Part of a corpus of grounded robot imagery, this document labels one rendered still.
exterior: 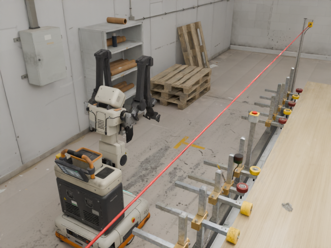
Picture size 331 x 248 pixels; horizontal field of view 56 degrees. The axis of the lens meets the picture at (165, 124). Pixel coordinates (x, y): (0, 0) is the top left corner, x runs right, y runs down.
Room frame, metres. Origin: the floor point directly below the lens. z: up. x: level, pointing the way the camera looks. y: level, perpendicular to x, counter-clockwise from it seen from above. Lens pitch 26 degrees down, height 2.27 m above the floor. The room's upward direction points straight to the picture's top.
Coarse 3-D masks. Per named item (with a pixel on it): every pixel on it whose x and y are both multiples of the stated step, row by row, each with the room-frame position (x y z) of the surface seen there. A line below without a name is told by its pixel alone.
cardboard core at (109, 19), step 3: (108, 18) 4.71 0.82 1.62; (111, 18) 4.69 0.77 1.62; (114, 18) 4.66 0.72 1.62; (117, 18) 4.64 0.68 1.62; (120, 18) 4.62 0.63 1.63; (123, 18) 4.61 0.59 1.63; (108, 21) 4.70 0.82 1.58; (111, 21) 4.67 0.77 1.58; (114, 21) 4.65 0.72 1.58; (117, 21) 4.62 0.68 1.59; (120, 21) 4.59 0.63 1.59; (123, 21) 4.57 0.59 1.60; (126, 21) 4.63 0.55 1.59
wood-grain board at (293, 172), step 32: (320, 96) 3.47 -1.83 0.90; (288, 128) 2.65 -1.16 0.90; (320, 128) 2.65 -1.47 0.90; (288, 160) 2.10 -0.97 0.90; (320, 160) 2.10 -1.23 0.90; (256, 192) 1.70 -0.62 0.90; (288, 192) 1.70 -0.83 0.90; (320, 192) 1.70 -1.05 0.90; (256, 224) 1.41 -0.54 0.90; (288, 224) 1.41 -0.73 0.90; (320, 224) 1.41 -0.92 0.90
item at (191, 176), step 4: (188, 176) 1.96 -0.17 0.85; (192, 176) 1.94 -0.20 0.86; (196, 176) 1.94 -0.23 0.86; (196, 180) 1.93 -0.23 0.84; (200, 180) 1.91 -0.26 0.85; (204, 180) 1.89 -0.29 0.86; (208, 180) 1.89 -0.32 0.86; (208, 184) 1.88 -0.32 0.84; (212, 184) 1.86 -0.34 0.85; (232, 188) 1.80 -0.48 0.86; (232, 192) 1.78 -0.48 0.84; (236, 192) 1.77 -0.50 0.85
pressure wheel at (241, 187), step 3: (240, 183) 1.80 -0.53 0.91; (243, 183) 1.80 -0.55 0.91; (237, 186) 1.76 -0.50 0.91; (240, 186) 1.76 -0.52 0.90; (243, 186) 1.76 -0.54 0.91; (246, 186) 1.76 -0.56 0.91; (237, 189) 1.75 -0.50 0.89; (240, 189) 1.73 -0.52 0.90; (243, 189) 1.73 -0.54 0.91; (246, 189) 1.73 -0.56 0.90; (240, 192) 1.73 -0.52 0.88; (243, 192) 1.73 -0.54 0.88; (240, 198) 1.76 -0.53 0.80
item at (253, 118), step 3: (252, 111) 2.33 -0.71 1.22; (249, 114) 2.28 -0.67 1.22; (252, 114) 2.28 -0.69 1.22; (255, 114) 2.27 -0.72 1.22; (258, 114) 2.28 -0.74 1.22; (249, 117) 2.28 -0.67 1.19; (252, 117) 2.27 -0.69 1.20; (255, 117) 2.26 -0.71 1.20; (258, 117) 2.27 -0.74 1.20; (249, 120) 2.28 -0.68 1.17; (252, 120) 2.27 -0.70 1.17; (255, 120) 2.26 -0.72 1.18; (258, 120) 2.29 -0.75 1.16
